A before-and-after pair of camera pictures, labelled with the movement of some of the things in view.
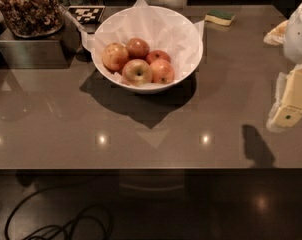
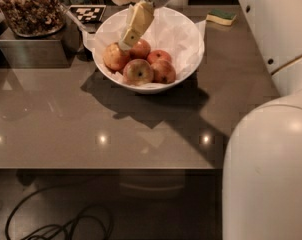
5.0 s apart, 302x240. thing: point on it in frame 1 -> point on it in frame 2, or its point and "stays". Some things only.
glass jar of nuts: x=31 y=10 stays
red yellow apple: x=114 y=56 stays
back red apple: x=137 y=48 stays
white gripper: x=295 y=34 -> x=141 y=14
